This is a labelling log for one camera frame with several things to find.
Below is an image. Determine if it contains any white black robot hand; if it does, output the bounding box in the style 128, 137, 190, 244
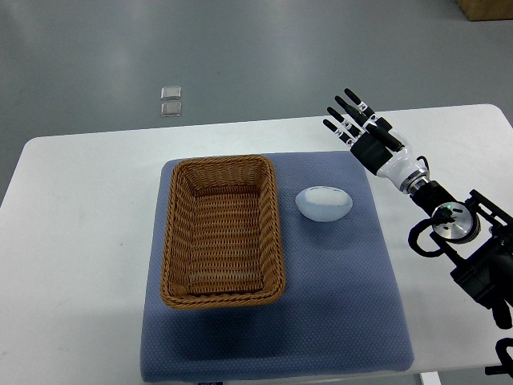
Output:
322, 88, 429, 190

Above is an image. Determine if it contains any light blue egg-shaped toy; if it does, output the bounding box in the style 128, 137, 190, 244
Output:
295, 186, 353, 222

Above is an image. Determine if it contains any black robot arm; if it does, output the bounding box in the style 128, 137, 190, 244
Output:
325, 89, 512, 375

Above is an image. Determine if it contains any brown wicker basket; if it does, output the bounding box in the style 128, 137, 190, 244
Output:
160, 155, 285, 310

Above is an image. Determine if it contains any brown cardboard box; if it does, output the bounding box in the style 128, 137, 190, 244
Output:
456, 0, 512, 22

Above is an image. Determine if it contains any upper metal floor plate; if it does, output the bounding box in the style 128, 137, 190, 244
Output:
160, 85, 182, 100

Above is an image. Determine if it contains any metal floor plate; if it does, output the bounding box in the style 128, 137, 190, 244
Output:
160, 102, 182, 118
160, 85, 182, 100

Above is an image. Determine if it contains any lower metal floor plate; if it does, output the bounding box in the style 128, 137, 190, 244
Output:
160, 102, 182, 118

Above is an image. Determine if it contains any blue textured mat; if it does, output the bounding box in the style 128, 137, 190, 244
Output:
140, 152, 414, 383

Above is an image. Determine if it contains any white table leg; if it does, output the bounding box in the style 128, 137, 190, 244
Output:
419, 371, 442, 385

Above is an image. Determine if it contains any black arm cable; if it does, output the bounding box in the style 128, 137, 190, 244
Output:
407, 219, 446, 257

